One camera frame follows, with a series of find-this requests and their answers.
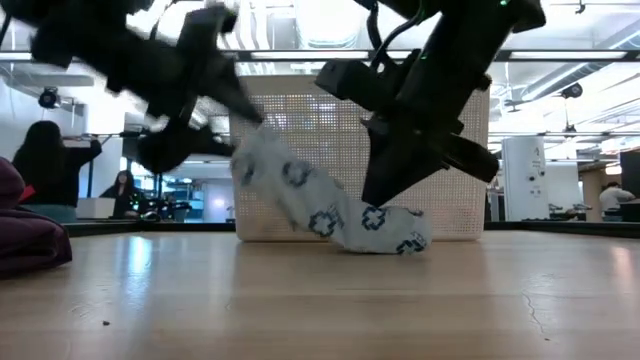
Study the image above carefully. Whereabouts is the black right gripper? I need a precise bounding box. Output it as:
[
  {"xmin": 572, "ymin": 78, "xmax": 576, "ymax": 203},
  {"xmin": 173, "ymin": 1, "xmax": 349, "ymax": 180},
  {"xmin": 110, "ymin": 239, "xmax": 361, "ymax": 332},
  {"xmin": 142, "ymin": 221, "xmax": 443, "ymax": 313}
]
[{"xmin": 314, "ymin": 59, "xmax": 500, "ymax": 206}]

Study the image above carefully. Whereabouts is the purple folded cloth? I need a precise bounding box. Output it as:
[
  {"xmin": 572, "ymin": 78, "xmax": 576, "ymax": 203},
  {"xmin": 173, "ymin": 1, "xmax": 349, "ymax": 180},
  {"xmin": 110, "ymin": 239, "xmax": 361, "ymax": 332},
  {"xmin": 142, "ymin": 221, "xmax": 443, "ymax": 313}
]
[{"xmin": 0, "ymin": 156, "xmax": 74, "ymax": 280}]

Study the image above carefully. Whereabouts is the grey pouch with blue crosses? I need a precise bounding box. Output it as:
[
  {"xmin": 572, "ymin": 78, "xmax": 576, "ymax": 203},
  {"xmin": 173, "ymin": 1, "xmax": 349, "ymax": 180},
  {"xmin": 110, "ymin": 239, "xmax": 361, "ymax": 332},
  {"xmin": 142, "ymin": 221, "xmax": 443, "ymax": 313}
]
[{"xmin": 229, "ymin": 124, "xmax": 434, "ymax": 256}]

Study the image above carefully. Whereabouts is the person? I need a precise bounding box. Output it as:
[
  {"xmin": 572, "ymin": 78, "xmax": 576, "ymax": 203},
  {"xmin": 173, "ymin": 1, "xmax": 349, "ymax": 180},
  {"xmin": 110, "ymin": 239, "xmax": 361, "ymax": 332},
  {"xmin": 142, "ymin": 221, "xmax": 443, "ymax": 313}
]
[
  {"xmin": 10, "ymin": 119, "xmax": 104, "ymax": 224},
  {"xmin": 98, "ymin": 169, "xmax": 146, "ymax": 220},
  {"xmin": 598, "ymin": 181, "xmax": 637, "ymax": 223}
]

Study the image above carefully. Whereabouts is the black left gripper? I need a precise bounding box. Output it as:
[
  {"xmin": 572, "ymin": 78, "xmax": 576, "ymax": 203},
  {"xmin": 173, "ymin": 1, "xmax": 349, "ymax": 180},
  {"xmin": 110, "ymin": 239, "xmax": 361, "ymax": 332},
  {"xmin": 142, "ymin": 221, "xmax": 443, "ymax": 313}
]
[{"xmin": 139, "ymin": 2, "xmax": 265, "ymax": 174}]

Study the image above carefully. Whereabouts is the black ceiling lamp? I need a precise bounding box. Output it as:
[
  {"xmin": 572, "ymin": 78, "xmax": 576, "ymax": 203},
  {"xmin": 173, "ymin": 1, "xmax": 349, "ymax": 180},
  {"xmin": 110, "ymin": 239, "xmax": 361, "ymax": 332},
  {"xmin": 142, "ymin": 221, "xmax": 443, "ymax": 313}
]
[{"xmin": 37, "ymin": 87, "xmax": 62, "ymax": 110}]

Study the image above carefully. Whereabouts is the white perforated plastic basket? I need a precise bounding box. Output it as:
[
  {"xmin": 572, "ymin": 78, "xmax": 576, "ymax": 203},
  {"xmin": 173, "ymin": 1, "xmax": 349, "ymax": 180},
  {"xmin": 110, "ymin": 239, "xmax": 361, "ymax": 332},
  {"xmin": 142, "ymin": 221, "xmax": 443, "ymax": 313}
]
[{"xmin": 230, "ymin": 74, "xmax": 491, "ymax": 243}]

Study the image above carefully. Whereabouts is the white cabinet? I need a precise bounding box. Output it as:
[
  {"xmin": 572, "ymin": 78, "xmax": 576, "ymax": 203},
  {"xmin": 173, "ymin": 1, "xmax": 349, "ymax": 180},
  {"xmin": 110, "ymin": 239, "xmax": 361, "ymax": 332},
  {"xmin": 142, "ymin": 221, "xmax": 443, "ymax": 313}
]
[{"xmin": 501, "ymin": 135, "xmax": 550, "ymax": 222}]

